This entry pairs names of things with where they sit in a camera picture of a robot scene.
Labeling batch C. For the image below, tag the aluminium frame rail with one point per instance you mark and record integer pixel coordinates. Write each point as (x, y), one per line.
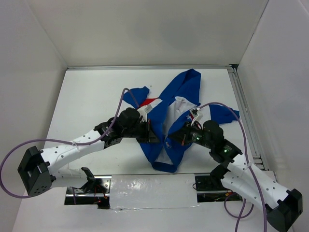
(246, 117)
(150, 67)

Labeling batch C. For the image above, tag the aluminium frame rail right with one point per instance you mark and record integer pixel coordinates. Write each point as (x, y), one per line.
(246, 117)

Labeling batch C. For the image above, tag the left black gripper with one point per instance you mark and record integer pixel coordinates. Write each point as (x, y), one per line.
(148, 136)

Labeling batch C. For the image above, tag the white taped cover plate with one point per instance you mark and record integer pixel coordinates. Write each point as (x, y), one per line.
(156, 191)

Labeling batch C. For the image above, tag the aluminium frame rail back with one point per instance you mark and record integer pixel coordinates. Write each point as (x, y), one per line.
(150, 67)

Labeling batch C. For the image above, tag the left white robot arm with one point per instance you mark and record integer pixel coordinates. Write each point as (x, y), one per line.
(38, 168)

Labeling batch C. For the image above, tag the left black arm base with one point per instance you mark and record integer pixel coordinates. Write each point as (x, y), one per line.
(95, 183)

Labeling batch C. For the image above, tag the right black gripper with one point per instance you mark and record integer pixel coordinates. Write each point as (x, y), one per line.
(182, 136)

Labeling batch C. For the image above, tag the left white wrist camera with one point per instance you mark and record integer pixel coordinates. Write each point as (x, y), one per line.
(144, 110)

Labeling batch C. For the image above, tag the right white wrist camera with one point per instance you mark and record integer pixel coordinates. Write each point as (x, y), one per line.
(195, 115)

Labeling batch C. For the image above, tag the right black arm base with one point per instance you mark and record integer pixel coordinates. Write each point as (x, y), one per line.
(210, 181)

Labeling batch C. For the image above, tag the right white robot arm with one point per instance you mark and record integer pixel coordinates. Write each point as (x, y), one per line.
(281, 205)

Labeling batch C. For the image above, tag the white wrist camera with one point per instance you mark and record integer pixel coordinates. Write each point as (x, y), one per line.
(144, 110)
(195, 115)

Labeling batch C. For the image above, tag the blue white red jacket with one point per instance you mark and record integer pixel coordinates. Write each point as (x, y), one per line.
(168, 113)

